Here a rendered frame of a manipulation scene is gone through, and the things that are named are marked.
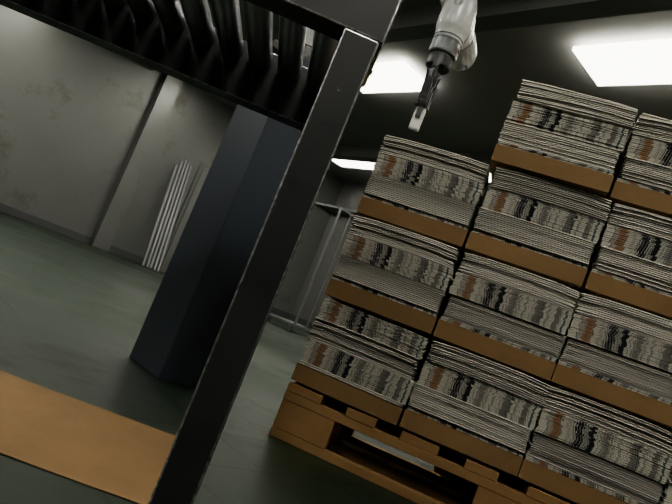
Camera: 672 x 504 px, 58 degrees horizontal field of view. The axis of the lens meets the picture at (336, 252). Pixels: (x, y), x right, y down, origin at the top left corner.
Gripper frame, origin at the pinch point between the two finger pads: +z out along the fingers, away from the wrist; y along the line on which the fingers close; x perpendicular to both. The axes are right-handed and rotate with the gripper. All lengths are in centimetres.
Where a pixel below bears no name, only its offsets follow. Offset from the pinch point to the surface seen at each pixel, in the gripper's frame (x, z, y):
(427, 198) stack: -14.2, 26.4, -18.3
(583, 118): -43.3, -4.4, -19.4
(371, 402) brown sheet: -19, 79, -19
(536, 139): -34.5, 3.9, -19.1
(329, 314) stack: -1, 63, -18
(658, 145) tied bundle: -62, -4, -18
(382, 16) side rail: -13, 25, -96
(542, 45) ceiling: 1, -240, 367
